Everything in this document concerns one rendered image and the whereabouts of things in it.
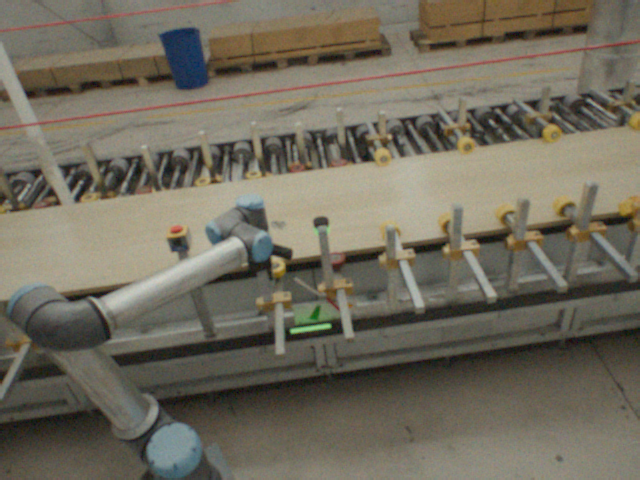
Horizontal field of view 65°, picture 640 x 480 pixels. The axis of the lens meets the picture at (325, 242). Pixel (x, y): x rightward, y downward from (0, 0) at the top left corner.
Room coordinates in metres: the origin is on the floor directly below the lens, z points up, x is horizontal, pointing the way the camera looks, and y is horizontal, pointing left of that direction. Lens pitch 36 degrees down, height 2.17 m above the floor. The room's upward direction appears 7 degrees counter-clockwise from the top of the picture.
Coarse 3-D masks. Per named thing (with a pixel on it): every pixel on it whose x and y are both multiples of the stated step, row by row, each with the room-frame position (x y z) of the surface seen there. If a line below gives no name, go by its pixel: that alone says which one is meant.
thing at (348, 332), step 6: (336, 270) 1.62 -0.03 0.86; (336, 276) 1.58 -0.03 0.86; (342, 294) 1.47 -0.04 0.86; (342, 300) 1.44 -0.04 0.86; (342, 306) 1.40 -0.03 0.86; (342, 312) 1.37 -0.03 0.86; (348, 312) 1.37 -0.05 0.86; (342, 318) 1.34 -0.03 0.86; (348, 318) 1.34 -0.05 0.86; (348, 324) 1.31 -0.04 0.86; (348, 330) 1.28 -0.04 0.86; (348, 336) 1.25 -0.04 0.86; (348, 342) 1.24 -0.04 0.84
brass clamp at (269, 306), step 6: (276, 294) 1.54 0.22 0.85; (282, 294) 1.53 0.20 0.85; (258, 300) 1.52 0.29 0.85; (276, 300) 1.50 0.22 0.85; (282, 300) 1.50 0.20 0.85; (288, 300) 1.50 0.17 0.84; (258, 306) 1.50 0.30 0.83; (264, 306) 1.49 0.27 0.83; (270, 306) 1.49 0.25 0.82; (288, 306) 1.50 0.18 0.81; (264, 312) 1.49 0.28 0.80
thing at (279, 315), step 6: (276, 282) 1.62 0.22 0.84; (276, 288) 1.59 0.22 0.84; (276, 306) 1.48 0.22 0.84; (282, 306) 1.48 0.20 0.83; (276, 312) 1.44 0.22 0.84; (282, 312) 1.44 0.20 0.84; (276, 318) 1.41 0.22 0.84; (282, 318) 1.41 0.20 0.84; (276, 324) 1.38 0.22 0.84; (282, 324) 1.37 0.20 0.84; (276, 330) 1.35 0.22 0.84; (282, 330) 1.34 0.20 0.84; (276, 336) 1.32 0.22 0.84; (282, 336) 1.31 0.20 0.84; (276, 342) 1.29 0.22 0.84; (282, 342) 1.28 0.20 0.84; (276, 348) 1.26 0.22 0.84; (282, 348) 1.25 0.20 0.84; (276, 354) 1.23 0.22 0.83; (282, 354) 1.23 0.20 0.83
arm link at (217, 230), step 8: (232, 208) 1.41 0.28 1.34; (224, 216) 1.36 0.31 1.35; (232, 216) 1.36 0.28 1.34; (240, 216) 1.37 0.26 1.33; (208, 224) 1.33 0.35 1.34; (216, 224) 1.32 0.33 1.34; (224, 224) 1.32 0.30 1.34; (232, 224) 1.31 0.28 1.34; (248, 224) 1.37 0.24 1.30; (208, 232) 1.33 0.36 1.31; (216, 232) 1.30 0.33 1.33; (224, 232) 1.30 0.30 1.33; (216, 240) 1.30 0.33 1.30; (224, 240) 1.29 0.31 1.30
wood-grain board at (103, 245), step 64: (192, 192) 2.37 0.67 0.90; (256, 192) 2.29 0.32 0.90; (320, 192) 2.20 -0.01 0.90; (384, 192) 2.13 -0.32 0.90; (448, 192) 2.05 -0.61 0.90; (512, 192) 1.98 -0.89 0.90; (576, 192) 1.91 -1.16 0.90; (0, 256) 1.99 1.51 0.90; (64, 256) 1.92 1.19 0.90; (128, 256) 1.86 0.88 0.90; (320, 256) 1.69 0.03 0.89
